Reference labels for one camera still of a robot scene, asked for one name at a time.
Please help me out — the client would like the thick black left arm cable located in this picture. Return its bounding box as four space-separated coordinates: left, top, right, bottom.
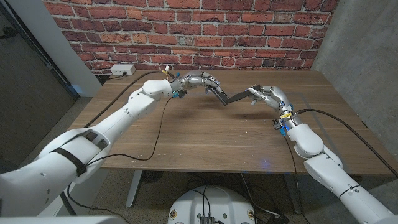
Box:
83 70 169 128

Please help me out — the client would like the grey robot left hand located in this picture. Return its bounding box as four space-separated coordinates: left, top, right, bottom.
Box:
170 69 224 95

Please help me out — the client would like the black power strip cable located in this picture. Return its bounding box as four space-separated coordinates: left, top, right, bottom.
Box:
107 71 128 81

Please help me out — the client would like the white robot torso base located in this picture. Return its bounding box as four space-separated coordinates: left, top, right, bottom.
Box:
167 185 258 224

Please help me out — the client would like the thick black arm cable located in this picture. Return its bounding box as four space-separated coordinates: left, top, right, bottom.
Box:
83 70 169 128
294 107 398 179

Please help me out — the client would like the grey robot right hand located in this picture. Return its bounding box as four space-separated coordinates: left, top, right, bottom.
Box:
248 84 302 126

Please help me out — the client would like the red brick printed backdrop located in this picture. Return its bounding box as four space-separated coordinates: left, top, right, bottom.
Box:
43 0 340 75

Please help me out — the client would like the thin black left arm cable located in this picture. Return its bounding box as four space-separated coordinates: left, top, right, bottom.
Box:
67 96 174 224

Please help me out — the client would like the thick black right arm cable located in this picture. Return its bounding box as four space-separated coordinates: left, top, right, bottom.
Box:
294 107 398 179

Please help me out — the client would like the white power strip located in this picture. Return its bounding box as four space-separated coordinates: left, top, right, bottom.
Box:
110 63 136 76

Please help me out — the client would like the black power adapter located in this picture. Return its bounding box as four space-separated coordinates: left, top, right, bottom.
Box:
267 213 290 224

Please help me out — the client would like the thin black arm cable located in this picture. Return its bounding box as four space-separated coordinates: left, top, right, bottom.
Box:
283 135 310 224
67 96 174 224

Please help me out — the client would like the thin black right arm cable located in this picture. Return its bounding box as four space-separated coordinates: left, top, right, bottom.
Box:
283 135 310 224

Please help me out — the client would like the white table leg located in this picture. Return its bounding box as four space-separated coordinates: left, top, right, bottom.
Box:
126 170 144 208
283 174 304 215

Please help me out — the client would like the dark grey door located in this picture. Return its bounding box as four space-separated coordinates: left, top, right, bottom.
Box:
0 2 79 170

